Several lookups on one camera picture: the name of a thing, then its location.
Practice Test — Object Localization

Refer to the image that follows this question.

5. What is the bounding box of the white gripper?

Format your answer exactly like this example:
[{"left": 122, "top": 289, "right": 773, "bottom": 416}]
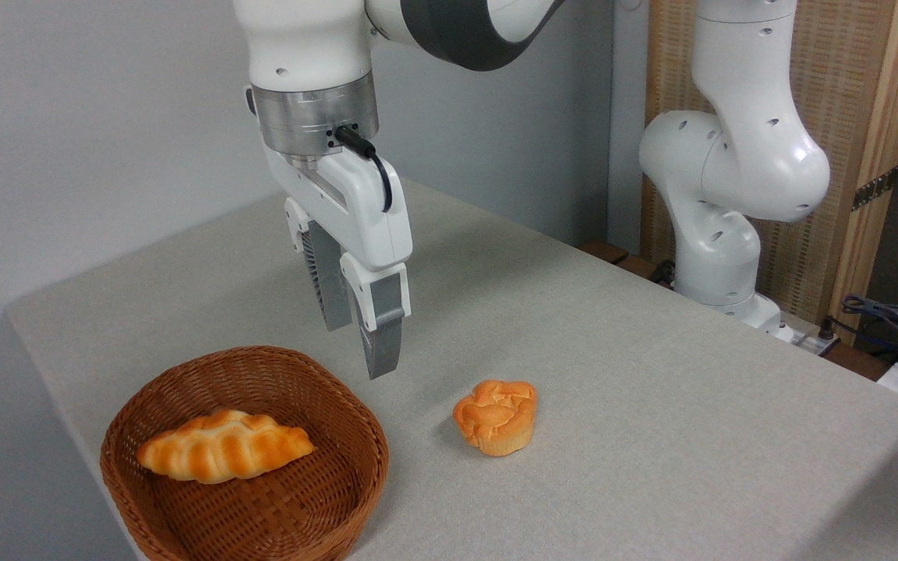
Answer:
[{"left": 265, "top": 146, "right": 414, "bottom": 381}]

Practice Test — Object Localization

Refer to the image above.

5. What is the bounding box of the long braided bread roll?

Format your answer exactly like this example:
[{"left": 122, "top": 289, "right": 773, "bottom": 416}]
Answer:
[{"left": 136, "top": 408, "right": 316, "bottom": 485}]

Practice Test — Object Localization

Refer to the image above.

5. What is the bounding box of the round muffin-shaped bread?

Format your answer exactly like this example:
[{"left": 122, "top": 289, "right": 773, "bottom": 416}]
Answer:
[{"left": 453, "top": 379, "right": 538, "bottom": 457}]

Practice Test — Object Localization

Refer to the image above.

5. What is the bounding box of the brown woven wicker basket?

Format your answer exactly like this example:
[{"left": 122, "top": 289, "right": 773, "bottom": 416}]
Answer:
[{"left": 100, "top": 345, "right": 390, "bottom": 561}]

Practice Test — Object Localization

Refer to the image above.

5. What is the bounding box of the wooden woven screen panel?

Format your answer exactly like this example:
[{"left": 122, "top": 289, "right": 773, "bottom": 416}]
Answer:
[{"left": 640, "top": 0, "right": 898, "bottom": 345}]

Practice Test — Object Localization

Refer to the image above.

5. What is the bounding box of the dark metal hinge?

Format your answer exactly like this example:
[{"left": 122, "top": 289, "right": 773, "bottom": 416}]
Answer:
[{"left": 852, "top": 165, "right": 898, "bottom": 212}]

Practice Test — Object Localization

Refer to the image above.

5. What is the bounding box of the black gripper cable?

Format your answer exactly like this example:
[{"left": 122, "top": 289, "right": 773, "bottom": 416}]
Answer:
[{"left": 334, "top": 125, "right": 394, "bottom": 213}]

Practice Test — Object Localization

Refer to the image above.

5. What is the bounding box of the bundle of dark cables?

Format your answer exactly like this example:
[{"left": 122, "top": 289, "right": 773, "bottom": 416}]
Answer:
[{"left": 841, "top": 293, "right": 898, "bottom": 367}]

